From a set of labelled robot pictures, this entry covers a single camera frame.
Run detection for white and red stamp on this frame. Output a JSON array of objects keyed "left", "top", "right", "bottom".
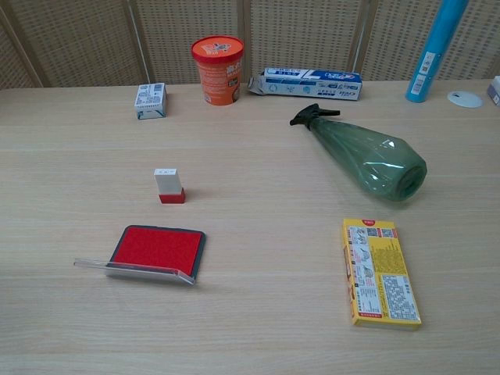
[{"left": 153, "top": 167, "right": 186, "bottom": 205}]

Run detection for red ink pad with lid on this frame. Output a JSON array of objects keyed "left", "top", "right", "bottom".
[{"left": 73, "top": 224, "right": 207, "bottom": 288}]

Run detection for orange instant noodle cup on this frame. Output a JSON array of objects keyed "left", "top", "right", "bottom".
[{"left": 190, "top": 35, "right": 245, "bottom": 106}]

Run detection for blue white toothpaste box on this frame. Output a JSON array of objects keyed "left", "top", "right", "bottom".
[{"left": 247, "top": 67, "right": 363, "bottom": 102}]

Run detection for green spray bottle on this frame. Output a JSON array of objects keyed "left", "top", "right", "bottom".
[{"left": 289, "top": 102, "right": 428, "bottom": 203}]

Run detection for small white blue carton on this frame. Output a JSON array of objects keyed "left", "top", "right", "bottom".
[{"left": 134, "top": 82, "right": 169, "bottom": 120}]

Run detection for yellow printed flat box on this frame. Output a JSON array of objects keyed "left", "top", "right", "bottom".
[{"left": 342, "top": 218, "right": 423, "bottom": 328}]

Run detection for wooden perforated folding screen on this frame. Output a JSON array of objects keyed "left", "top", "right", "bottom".
[{"left": 0, "top": 0, "right": 500, "bottom": 91}]

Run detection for blue paper roll tube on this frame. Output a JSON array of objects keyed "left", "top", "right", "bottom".
[{"left": 405, "top": 0, "right": 470, "bottom": 104}]

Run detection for white box at table edge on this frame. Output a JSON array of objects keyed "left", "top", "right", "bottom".
[{"left": 486, "top": 75, "right": 500, "bottom": 106}]

